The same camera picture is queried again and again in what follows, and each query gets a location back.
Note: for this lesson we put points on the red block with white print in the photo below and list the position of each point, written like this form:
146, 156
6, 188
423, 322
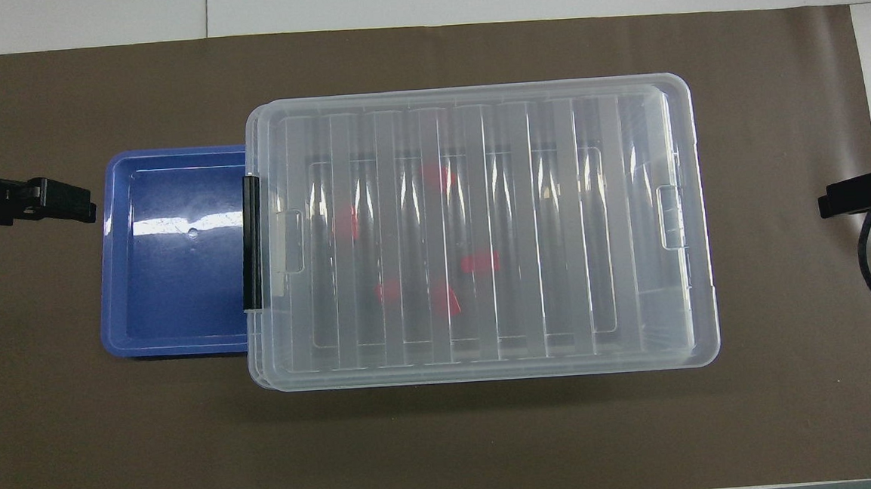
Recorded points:
345, 222

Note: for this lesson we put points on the blue plastic tray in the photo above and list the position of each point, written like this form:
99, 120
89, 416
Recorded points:
174, 291

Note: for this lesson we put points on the clear plastic storage box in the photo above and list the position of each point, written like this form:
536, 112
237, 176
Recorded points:
252, 346

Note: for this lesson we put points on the brown paper table mat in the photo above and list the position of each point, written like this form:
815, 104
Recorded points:
447, 440

